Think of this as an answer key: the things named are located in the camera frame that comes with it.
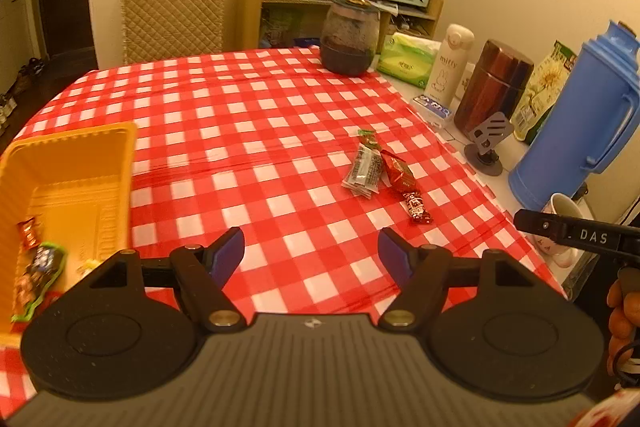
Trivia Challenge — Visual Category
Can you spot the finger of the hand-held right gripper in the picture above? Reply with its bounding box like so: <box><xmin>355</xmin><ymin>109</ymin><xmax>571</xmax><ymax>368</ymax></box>
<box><xmin>514</xmin><ymin>208</ymin><xmax>569</xmax><ymax>242</ymax></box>

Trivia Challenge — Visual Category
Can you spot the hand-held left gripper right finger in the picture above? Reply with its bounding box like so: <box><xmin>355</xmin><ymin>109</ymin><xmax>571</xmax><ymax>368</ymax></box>
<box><xmin>376</xmin><ymin>227</ymin><xmax>551</xmax><ymax>333</ymax></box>

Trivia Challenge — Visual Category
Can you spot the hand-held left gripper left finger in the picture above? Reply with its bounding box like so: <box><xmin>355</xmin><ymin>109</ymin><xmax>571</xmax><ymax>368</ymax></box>
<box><xmin>75</xmin><ymin>227</ymin><xmax>249</xmax><ymax>334</ymax></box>

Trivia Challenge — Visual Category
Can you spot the small red brown candy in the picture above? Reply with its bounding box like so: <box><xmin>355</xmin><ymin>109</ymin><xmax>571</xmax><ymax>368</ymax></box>
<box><xmin>401</xmin><ymin>190</ymin><xmax>434</xmax><ymax>225</ymax></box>

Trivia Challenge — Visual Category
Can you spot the large red snack packet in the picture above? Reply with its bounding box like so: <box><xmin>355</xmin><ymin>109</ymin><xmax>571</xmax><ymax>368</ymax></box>
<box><xmin>379</xmin><ymin>149</ymin><xmax>417</xmax><ymax>194</ymax></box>

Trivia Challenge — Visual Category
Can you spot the dark clear-edged snack packet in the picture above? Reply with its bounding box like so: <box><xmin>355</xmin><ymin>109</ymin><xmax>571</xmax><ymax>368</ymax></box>
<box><xmin>342</xmin><ymin>143</ymin><xmax>385</xmax><ymax>198</ymax></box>

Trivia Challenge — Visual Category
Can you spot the yellow plastic tray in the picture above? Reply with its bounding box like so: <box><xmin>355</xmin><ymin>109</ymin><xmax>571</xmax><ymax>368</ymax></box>
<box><xmin>0</xmin><ymin>122</ymin><xmax>138</xmax><ymax>338</ymax></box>

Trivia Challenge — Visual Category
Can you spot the green-edged nut snack packet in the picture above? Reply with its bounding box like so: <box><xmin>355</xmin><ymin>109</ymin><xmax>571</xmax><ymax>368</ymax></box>
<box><xmin>11</xmin><ymin>242</ymin><xmax>69</xmax><ymax>324</ymax></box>

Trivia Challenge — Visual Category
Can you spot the red candy packet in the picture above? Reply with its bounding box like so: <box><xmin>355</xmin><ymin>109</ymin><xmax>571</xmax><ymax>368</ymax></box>
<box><xmin>17</xmin><ymin>217</ymin><xmax>40</xmax><ymax>250</ymax></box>

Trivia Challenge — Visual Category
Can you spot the person's right hand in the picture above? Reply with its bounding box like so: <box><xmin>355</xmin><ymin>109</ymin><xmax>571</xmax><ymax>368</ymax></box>
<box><xmin>606</xmin><ymin>281</ymin><xmax>640</xmax><ymax>375</ymax></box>

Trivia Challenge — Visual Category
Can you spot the white patterned mug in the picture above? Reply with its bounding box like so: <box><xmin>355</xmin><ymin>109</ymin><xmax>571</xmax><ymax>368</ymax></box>
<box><xmin>535</xmin><ymin>193</ymin><xmax>586</xmax><ymax>269</ymax></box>

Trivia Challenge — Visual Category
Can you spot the blue thermos flask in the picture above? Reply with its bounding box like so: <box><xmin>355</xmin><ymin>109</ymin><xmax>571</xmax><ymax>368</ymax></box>
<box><xmin>508</xmin><ymin>21</ymin><xmax>640</xmax><ymax>214</ymax></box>

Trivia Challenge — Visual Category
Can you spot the grey phone stand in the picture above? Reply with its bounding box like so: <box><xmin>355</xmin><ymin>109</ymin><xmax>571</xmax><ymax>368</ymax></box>
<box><xmin>462</xmin><ymin>113</ymin><xmax>516</xmax><ymax>178</ymax></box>

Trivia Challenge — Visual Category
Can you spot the flower printed bag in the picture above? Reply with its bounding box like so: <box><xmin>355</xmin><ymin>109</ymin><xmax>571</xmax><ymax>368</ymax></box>
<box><xmin>510</xmin><ymin>39</ymin><xmax>578</xmax><ymax>144</ymax></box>

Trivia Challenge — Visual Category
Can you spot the red checkered tablecloth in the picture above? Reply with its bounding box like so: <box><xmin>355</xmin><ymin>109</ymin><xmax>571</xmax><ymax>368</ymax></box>
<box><xmin>0</xmin><ymin>47</ymin><xmax>568</xmax><ymax>400</ymax></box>

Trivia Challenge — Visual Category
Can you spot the brown metal thermos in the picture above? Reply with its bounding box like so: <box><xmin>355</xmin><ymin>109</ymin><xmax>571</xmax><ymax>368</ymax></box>
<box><xmin>452</xmin><ymin>39</ymin><xmax>535</xmax><ymax>140</ymax></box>

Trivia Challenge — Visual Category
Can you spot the blue white box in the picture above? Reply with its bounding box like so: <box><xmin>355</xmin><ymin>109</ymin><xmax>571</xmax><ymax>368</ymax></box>
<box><xmin>412</xmin><ymin>94</ymin><xmax>455</xmax><ymax>128</ymax></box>

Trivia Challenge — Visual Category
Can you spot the small white container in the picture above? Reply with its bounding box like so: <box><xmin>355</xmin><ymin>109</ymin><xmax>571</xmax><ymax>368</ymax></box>
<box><xmin>457</xmin><ymin>62</ymin><xmax>478</xmax><ymax>100</ymax></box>

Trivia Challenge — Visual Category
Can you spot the white insulated bottle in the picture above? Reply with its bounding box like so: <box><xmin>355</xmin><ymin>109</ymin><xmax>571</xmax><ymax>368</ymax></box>
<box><xmin>425</xmin><ymin>23</ymin><xmax>475</xmax><ymax>105</ymax></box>

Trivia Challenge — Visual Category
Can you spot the green tissue pack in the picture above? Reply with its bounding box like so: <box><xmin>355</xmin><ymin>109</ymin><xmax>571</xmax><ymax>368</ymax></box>
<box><xmin>376</xmin><ymin>32</ymin><xmax>443</xmax><ymax>88</ymax></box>

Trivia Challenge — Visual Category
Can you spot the glass jar dark liquid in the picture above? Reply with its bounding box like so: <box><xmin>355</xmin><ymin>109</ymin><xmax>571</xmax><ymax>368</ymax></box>
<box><xmin>320</xmin><ymin>0</ymin><xmax>379</xmax><ymax>76</ymax></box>

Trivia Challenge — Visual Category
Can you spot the wooden shelf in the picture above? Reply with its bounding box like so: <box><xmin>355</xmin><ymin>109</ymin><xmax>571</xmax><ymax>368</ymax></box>
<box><xmin>239</xmin><ymin>0</ymin><xmax>445</xmax><ymax>50</ymax></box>

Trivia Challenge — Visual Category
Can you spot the quilted beige chair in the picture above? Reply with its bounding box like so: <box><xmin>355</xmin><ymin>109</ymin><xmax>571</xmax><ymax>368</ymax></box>
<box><xmin>119</xmin><ymin>0</ymin><xmax>228</xmax><ymax>65</ymax></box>

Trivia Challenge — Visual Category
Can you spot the row of shoes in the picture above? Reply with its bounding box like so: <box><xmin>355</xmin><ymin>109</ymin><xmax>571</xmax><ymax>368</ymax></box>
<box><xmin>0</xmin><ymin>57</ymin><xmax>47</xmax><ymax>128</ymax></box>

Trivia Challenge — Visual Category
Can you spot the white cabinet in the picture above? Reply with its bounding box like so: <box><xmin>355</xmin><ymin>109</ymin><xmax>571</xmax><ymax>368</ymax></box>
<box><xmin>0</xmin><ymin>0</ymin><xmax>38</xmax><ymax>72</ymax></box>

